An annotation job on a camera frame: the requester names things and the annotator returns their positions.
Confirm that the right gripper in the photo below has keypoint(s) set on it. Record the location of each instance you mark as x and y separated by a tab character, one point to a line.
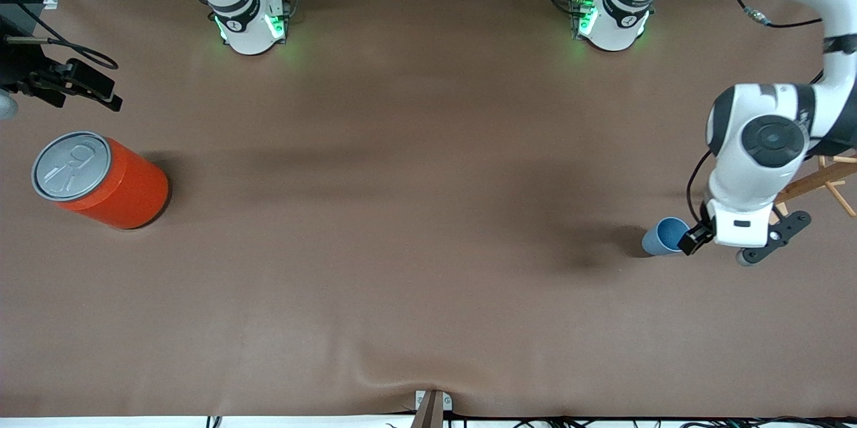
19	69

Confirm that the metal table clamp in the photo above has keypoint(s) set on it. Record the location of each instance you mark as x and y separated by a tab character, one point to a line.
432	408

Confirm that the red can with grey lid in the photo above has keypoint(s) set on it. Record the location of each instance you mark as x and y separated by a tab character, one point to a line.
127	190

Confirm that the wooden cup rack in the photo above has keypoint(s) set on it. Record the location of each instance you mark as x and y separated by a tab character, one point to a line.
820	180

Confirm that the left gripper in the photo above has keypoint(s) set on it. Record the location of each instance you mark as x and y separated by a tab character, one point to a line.
695	236

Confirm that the brown table mat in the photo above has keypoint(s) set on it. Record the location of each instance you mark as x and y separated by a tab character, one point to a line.
428	280

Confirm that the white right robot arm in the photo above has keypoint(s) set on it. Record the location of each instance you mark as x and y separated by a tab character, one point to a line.
241	13

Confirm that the light blue plastic cup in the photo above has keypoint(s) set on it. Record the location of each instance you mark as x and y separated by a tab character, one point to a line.
659	240

